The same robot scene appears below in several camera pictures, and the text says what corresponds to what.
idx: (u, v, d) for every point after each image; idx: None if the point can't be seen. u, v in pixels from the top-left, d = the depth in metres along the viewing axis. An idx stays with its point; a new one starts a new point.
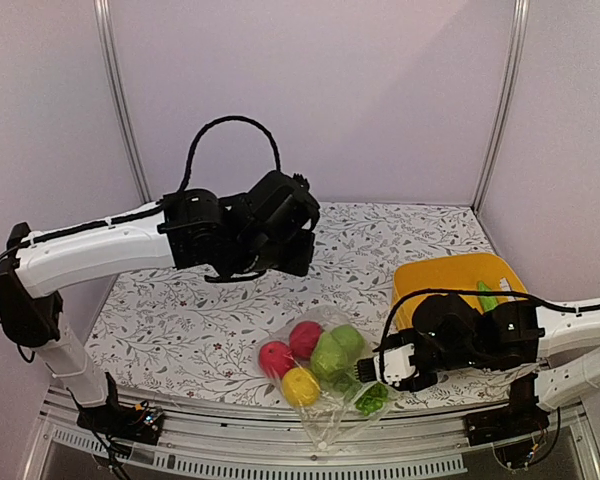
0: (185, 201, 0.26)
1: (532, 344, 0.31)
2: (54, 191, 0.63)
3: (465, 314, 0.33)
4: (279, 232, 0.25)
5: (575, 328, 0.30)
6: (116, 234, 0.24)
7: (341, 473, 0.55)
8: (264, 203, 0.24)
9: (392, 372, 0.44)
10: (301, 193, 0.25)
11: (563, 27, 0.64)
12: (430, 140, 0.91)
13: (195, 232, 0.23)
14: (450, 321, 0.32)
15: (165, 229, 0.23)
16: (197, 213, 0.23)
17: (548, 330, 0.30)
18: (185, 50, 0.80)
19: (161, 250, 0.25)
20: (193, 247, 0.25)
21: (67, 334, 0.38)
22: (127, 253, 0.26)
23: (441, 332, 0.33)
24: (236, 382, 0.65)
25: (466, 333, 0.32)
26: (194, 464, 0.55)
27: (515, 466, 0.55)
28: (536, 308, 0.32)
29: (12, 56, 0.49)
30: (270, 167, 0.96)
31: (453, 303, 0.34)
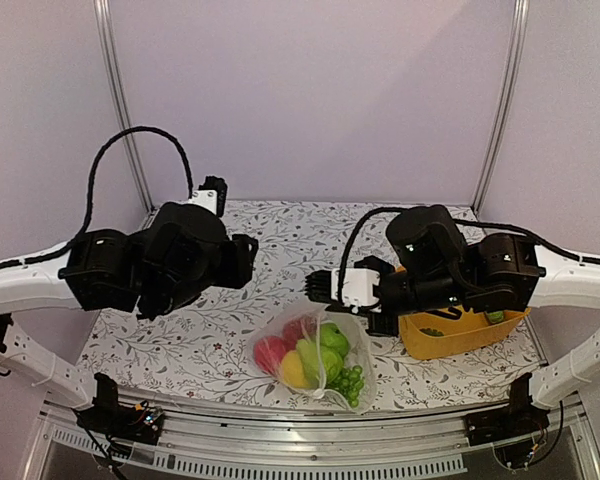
0: (89, 242, 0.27)
1: (530, 284, 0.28)
2: (54, 192, 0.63)
3: (454, 233, 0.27)
4: (174, 264, 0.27)
5: (576, 275, 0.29)
6: (26, 275, 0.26)
7: (341, 473, 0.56)
8: (154, 241, 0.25)
9: (350, 294, 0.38)
10: (190, 228, 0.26)
11: (564, 28, 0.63)
12: (430, 141, 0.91)
13: (91, 278, 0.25)
14: (437, 234, 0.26)
15: (64, 275, 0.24)
16: (94, 260, 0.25)
17: (551, 270, 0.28)
18: (184, 51, 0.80)
19: (63, 292, 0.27)
20: (92, 289, 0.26)
21: (21, 344, 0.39)
22: (34, 292, 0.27)
23: (420, 248, 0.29)
24: (235, 382, 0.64)
25: (448, 256, 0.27)
26: (194, 464, 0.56)
27: (515, 466, 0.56)
28: (537, 247, 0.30)
29: (11, 57, 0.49)
30: (270, 168, 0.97)
31: (439, 214, 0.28)
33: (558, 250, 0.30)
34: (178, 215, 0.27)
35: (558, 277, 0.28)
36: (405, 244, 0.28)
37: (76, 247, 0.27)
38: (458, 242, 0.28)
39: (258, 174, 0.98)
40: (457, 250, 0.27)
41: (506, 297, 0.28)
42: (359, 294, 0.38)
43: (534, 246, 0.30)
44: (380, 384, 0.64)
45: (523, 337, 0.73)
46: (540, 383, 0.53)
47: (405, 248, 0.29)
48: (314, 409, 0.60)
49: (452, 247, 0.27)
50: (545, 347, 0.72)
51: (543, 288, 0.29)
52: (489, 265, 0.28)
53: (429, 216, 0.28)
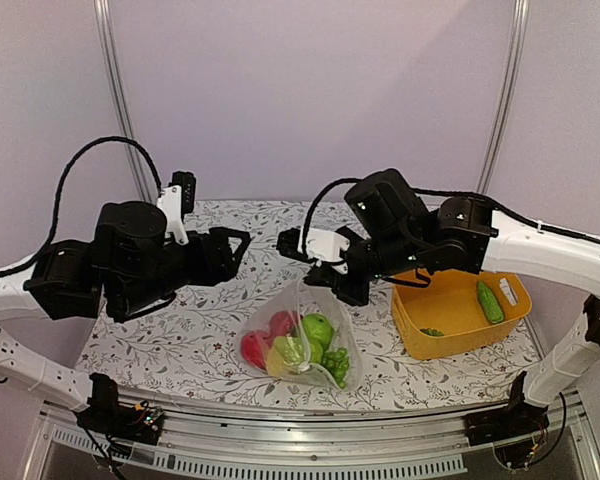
0: (52, 253, 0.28)
1: (482, 245, 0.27)
2: (55, 193, 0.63)
3: (405, 193, 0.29)
4: (121, 264, 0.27)
5: (533, 241, 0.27)
6: None
7: (341, 473, 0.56)
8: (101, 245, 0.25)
9: (316, 249, 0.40)
10: (125, 226, 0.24)
11: (564, 27, 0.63)
12: (429, 141, 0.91)
13: (50, 290, 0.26)
14: (385, 191, 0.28)
15: (26, 287, 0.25)
16: (52, 271, 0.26)
17: (504, 231, 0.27)
18: (184, 51, 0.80)
19: (30, 303, 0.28)
20: (57, 299, 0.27)
21: (8, 350, 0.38)
22: (1, 305, 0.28)
23: (372, 208, 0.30)
24: (235, 382, 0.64)
25: (397, 211, 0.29)
26: (194, 464, 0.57)
27: (515, 466, 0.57)
28: (493, 214, 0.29)
29: (10, 57, 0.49)
30: (270, 168, 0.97)
31: (391, 176, 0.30)
33: (515, 215, 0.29)
34: (119, 215, 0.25)
35: (511, 239, 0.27)
36: (356, 202, 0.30)
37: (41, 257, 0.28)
38: (408, 200, 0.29)
39: (257, 174, 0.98)
40: (405, 206, 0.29)
41: (455, 256, 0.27)
42: (326, 250, 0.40)
43: (491, 211, 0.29)
44: (380, 384, 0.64)
45: (523, 337, 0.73)
46: (529, 382, 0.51)
47: (359, 209, 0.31)
48: (314, 409, 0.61)
49: (399, 203, 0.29)
50: (546, 346, 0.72)
51: (496, 249, 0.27)
52: (442, 223, 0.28)
53: (378, 176, 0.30)
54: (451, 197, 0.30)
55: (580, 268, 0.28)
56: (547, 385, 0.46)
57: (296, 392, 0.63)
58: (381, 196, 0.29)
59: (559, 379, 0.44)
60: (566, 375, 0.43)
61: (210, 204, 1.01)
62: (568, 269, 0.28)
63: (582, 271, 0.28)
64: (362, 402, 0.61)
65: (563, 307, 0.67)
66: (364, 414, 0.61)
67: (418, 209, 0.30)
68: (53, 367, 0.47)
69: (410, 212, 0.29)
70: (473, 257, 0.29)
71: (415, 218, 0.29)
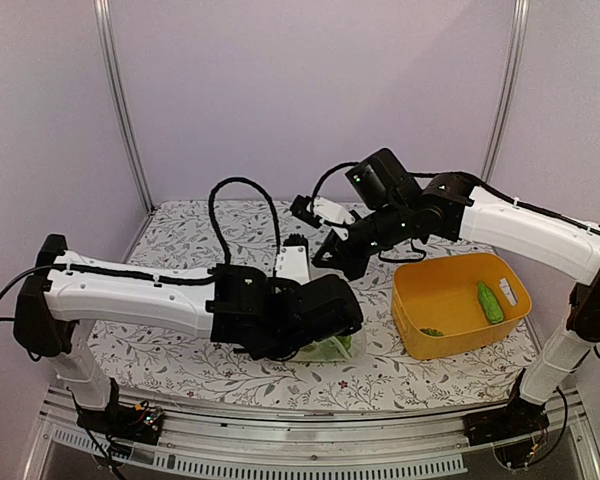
0: (238, 278, 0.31)
1: (457, 213, 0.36)
2: (55, 193, 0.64)
3: (393, 170, 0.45)
4: (320, 323, 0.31)
5: (505, 214, 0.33)
6: (159, 294, 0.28)
7: (341, 473, 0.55)
8: (313, 306, 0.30)
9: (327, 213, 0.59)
10: (351, 304, 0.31)
11: (564, 26, 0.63)
12: (430, 141, 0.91)
13: (240, 318, 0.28)
14: (375, 166, 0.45)
15: (214, 308, 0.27)
16: (246, 303, 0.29)
17: (477, 203, 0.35)
18: (184, 51, 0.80)
19: (198, 323, 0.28)
20: (235, 327, 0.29)
21: (78, 345, 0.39)
22: (157, 312, 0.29)
23: (364, 181, 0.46)
24: (235, 382, 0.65)
25: (385, 183, 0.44)
26: (194, 464, 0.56)
27: (515, 466, 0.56)
28: (477, 192, 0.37)
29: (9, 57, 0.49)
30: (271, 168, 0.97)
31: (383, 158, 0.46)
33: (497, 195, 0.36)
34: (345, 292, 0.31)
35: (483, 209, 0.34)
36: (355, 176, 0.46)
37: (219, 280, 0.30)
38: (394, 177, 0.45)
39: (258, 174, 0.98)
40: (390, 179, 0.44)
41: (434, 220, 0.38)
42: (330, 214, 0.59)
43: (477, 191, 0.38)
44: (380, 384, 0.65)
45: (522, 337, 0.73)
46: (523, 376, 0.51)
47: (357, 182, 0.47)
48: (314, 409, 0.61)
49: (386, 177, 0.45)
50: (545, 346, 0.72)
51: (470, 218, 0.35)
52: (426, 194, 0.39)
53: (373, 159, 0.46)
54: (441, 176, 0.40)
55: (556, 248, 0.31)
56: (544, 379, 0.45)
57: (296, 392, 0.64)
58: (372, 171, 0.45)
59: (552, 374, 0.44)
60: (557, 368, 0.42)
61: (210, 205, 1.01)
62: (544, 247, 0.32)
63: (559, 251, 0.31)
64: (362, 402, 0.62)
65: (562, 306, 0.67)
66: (364, 414, 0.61)
67: (403, 185, 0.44)
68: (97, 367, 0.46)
69: (395, 185, 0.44)
70: (452, 225, 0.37)
71: (401, 190, 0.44)
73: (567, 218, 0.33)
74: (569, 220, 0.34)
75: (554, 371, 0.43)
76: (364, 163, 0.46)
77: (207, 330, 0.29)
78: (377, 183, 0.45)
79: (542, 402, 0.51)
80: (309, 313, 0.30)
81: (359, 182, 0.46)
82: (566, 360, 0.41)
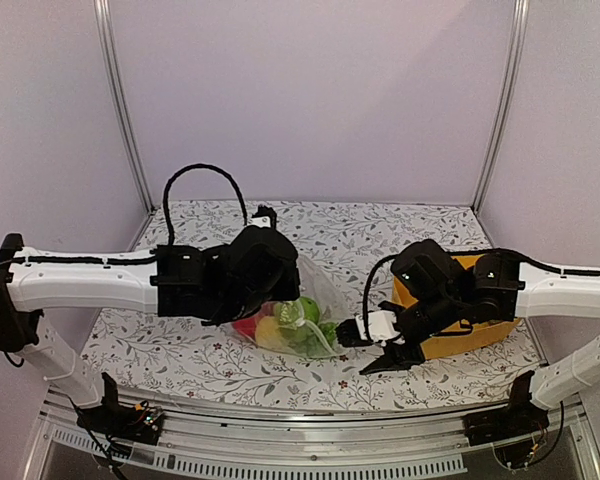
0: (176, 257, 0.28)
1: (511, 297, 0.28)
2: (55, 191, 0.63)
3: (441, 259, 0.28)
4: (253, 277, 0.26)
5: (558, 287, 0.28)
6: (109, 275, 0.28)
7: (340, 473, 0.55)
8: (238, 261, 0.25)
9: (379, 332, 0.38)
10: (275, 247, 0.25)
11: (564, 28, 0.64)
12: (430, 141, 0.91)
13: (182, 289, 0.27)
14: (427, 264, 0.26)
15: (157, 282, 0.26)
16: (184, 272, 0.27)
17: (530, 282, 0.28)
18: (184, 50, 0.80)
19: (146, 298, 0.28)
20: (180, 299, 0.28)
21: (48, 337, 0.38)
22: (113, 293, 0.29)
23: (414, 278, 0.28)
24: (235, 382, 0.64)
25: (438, 279, 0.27)
26: (194, 464, 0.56)
27: (515, 466, 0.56)
28: (520, 264, 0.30)
29: (10, 56, 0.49)
30: (271, 168, 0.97)
31: (427, 247, 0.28)
33: (539, 264, 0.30)
34: (267, 236, 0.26)
35: (537, 288, 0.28)
36: (401, 275, 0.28)
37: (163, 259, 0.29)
38: (445, 265, 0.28)
39: (259, 174, 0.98)
40: (445, 273, 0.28)
41: (491, 312, 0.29)
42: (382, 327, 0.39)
43: (518, 263, 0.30)
44: (380, 385, 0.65)
45: (523, 337, 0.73)
46: (539, 382, 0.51)
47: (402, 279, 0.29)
48: (314, 409, 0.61)
49: (440, 274, 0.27)
50: (546, 346, 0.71)
51: (524, 301, 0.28)
52: (477, 281, 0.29)
53: (415, 247, 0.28)
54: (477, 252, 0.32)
55: None
56: (564, 386, 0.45)
57: (296, 392, 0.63)
58: (424, 273, 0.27)
59: (574, 384, 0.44)
60: (581, 381, 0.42)
61: (210, 205, 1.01)
62: (597, 304, 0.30)
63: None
64: (362, 402, 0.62)
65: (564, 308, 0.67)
66: (364, 414, 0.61)
67: (453, 272, 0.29)
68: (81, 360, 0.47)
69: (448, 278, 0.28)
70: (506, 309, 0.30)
71: (453, 280, 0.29)
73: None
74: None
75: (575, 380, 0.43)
76: (408, 258, 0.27)
77: (155, 303, 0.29)
78: (427, 281, 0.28)
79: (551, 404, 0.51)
80: (237, 271, 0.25)
81: (408, 280, 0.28)
82: (595, 374, 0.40)
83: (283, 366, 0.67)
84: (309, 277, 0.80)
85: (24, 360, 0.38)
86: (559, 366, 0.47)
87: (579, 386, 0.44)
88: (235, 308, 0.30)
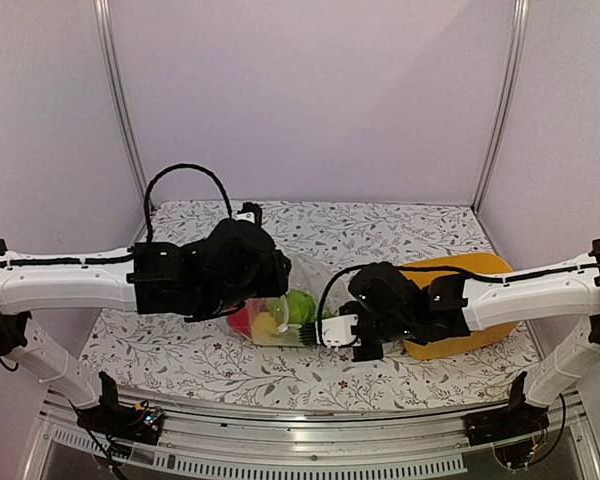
0: (154, 254, 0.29)
1: (459, 314, 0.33)
2: (55, 191, 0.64)
3: (394, 280, 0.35)
4: (230, 270, 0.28)
5: (499, 296, 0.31)
6: (88, 275, 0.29)
7: (341, 473, 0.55)
8: (214, 254, 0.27)
9: (332, 337, 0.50)
10: (248, 239, 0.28)
11: (564, 28, 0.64)
12: (430, 141, 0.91)
13: (159, 285, 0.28)
14: (376, 284, 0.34)
15: (133, 279, 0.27)
16: (162, 268, 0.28)
17: (469, 297, 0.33)
18: (183, 49, 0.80)
19: (124, 296, 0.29)
20: (157, 296, 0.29)
21: (38, 339, 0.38)
22: (93, 292, 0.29)
23: (370, 297, 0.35)
24: (235, 382, 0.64)
25: (390, 299, 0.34)
26: (194, 464, 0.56)
27: (515, 466, 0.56)
28: (466, 281, 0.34)
29: (10, 55, 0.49)
30: (271, 168, 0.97)
31: (382, 270, 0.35)
33: (482, 278, 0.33)
34: (241, 231, 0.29)
35: (479, 302, 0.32)
36: (358, 293, 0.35)
37: (139, 259, 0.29)
38: (397, 287, 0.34)
39: (259, 174, 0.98)
40: (397, 295, 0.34)
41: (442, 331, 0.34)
42: (338, 335, 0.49)
43: (464, 280, 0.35)
44: (379, 385, 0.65)
45: (523, 337, 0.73)
46: (530, 382, 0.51)
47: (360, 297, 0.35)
48: (314, 409, 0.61)
49: (388, 294, 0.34)
50: (546, 346, 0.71)
51: (471, 315, 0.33)
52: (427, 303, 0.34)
53: (370, 269, 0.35)
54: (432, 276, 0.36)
55: (570, 300, 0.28)
56: (553, 384, 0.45)
57: (296, 392, 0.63)
58: (373, 291, 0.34)
59: (561, 380, 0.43)
60: (569, 375, 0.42)
61: (210, 205, 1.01)
62: (556, 304, 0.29)
63: (573, 301, 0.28)
64: (362, 402, 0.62)
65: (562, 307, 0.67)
66: (364, 414, 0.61)
67: (407, 294, 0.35)
68: (74, 361, 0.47)
69: (399, 300, 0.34)
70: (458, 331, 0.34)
71: (407, 302, 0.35)
73: (552, 264, 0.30)
74: (555, 263, 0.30)
75: (562, 375, 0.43)
76: (363, 280, 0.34)
77: (133, 300, 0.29)
78: (380, 299, 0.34)
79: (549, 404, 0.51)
80: (214, 263, 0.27)
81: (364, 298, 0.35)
82: (580, 369, 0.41)
83: (282, 368, 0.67)
84: (309, 277, 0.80)
85: (16, 362, 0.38)
86: (544, 364, 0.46)
87: (569, 380, 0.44)
88: (212, 304, 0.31)
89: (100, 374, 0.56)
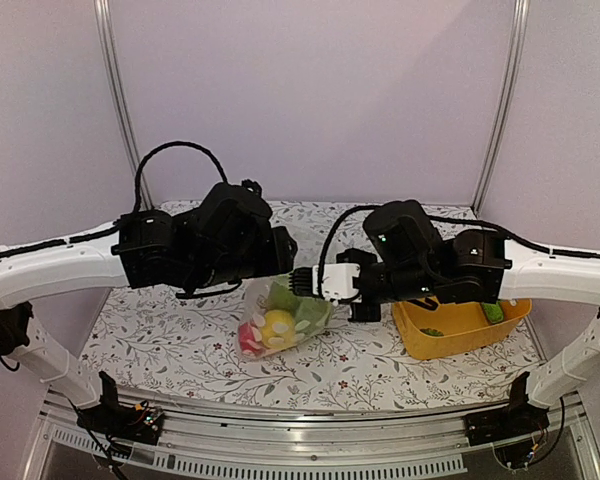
0: (140, 223, 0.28)
1: (496, 277, 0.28)
2: (55, 191, 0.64)
3: (426, 226, 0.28)
4: (226, 235, 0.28)
5: (545, 268, 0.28)
6: (74, 254, 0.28)
7: (341, 473, 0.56)
8: (207, 219, 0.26)
9: (331, 289, 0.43)
10: (245, 203, 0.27)
11: (564, 29, 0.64)
12: (430, 141, 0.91)
13: (147, 253, 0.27)
14: (407, 226, 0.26)
15: (118, 251, 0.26)
16: (149, 236, 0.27)
17: (516, 260, 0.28)
18: (183, 49, 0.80)
19: (113, 270, 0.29)
20: (147, 266, 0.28)
21: (40, 337, 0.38)
22: (83, 271, 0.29)
23: (392, 240, 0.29)
24: (235, 382, 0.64)
25: (417, 246, 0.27)
26: (194, 464, 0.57)
27: (515, 466, 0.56)
28: (507, 241, 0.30)
29: (10, 56, 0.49)
30: (271, 168, 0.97)
31: (412, 209, 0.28)
33: (528, 243, 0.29)
34: (237, 193, 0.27)
35: (524, 268, 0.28)
36: (379, 234, 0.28)
37: (125, 228, 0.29)
38: (428, 233, 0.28)
39: (259, 174, 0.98)
40: (427, 243, 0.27)
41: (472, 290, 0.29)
42: (338, 286, 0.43)
43: (504, 240, 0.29)
44: (380, 384, 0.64)
45: (523, 337, 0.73)
46: (534, 383, 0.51)
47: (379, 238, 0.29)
48: (314, 409, 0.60)
49: (420, 241, 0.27)
50: (546, 346, 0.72)
51: (510, 280, 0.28)
52: (459, 258, 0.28)
53: (399, 207, 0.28)
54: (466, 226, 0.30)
55: None
56: (556, 385, 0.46)
57: (296, 392, 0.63)
58: (402, 234, 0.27)
59: (566, 382, 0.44)
60: (575, 378, 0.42)
61: None
62: (586, 289, 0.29)
63: None
64: (362, 402, 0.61)
65: (563, 307, 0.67)
66: (364, 414, 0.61)
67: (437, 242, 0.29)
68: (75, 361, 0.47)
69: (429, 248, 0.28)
70: None
71: (434, 250, 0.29)
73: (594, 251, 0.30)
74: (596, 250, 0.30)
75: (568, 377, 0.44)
76: (389, 218, 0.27)
77: (122, 273, 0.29)
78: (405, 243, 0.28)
79: (550, 404, 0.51)
80: (210, 228, 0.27)
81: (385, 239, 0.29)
82: (586, 371, 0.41)
83: (283, 367, 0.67)
84: None
85: (19, 362, 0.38)
86: (550, 364, 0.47)
87: (574, 382, 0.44)
88: (205, 271, 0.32)
89: (100, 374, 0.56)
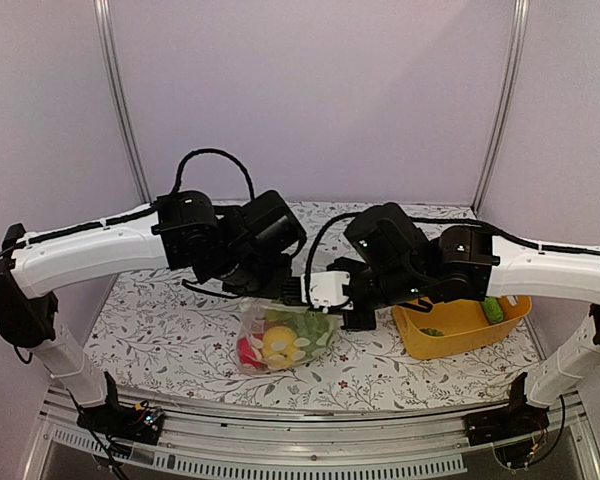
0: (179, 204, 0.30)
1: (484, 273, 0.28)
2: (55, 192, 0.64)
3: (406, 228, 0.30)
4: (265, 237, 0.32)
5: (534, 263, 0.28)
6: (112, 235, 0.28)
7: (341, 473, 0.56)
8: (259, 219, 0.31)
9: (320, 296, 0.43)
10: (293, 218, 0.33)
11: (564, 29, 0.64)
12: (431, 141, 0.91)
13: (188, 232, 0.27)
14: (385, 229, 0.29)
15: (159, 229, 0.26)
16: (190, 216, 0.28)
17: (504, 257, 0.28)
18: (183, 49, 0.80)
19: (152, 250, 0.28)
20: (186, 250, 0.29)
21: (63, 333, 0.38)
22: (116, 254, 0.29)
23: (374, 244, 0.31)
24: (235, 382, 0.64)
25: (399, 247, 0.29)
26: (194, 464, 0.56)
27: (515, 466, 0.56)
28: (493, 238, 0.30)
29: (8, 56, 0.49)
30: (271, 169, 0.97)
31: (390, 211, 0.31)
33: (516, 239, 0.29)
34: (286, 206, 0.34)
35: (512, 264, 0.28)
36: (360, 239, 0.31)
37: (163, 209, 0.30)
38: (409, 233, 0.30)
39: (259, 174, 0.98)
40: (408, 242, 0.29)
41: (460, 288, 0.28)
42: (329, 293, 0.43)
43: (491, 238, 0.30)
44: (380, 385, 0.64)
45: (523, 337, 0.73)
46: (531, 383, 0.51)
47: (361, 244, 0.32)
48: (314, 409, 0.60)
49: (401, 241, 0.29)
50: (546, 346, 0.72)
51: (498, 276, 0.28)
52: (444, 255, 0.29)
53: (379, 213, 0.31)
54: (451, 225, 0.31)
55: (592, 283, 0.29)
56: (553, 385, 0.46)
57: (296, 392, 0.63)
58: (382, 236, 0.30)
59: (564, 381, 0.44)
60: (572, 377, 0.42)
61: None
62: (577, 285, 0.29)
63: (593, 285, 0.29)
64: (362, 402, 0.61)
65: (562, 307, 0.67)
66: (364, 414, 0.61)
67: (419, 242, 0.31)
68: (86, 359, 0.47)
69: (412, 249, 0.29)
70: None
71: (418, 252, 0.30)
73: (586, 247, 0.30)
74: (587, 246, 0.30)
75: (564, 376, 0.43)
76: (370, 223, 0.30)
77: (163, 255, 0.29)
78: (389, 248, 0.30)
79: (550, 404, 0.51)
80: (257, 227, 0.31)
81: (367, 246, 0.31)
82: (582, 370, 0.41)
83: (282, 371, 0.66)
84: None
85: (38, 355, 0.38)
86: (546, 365, 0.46)
87: (571, 382, 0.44)
88: (229, 264, 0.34)
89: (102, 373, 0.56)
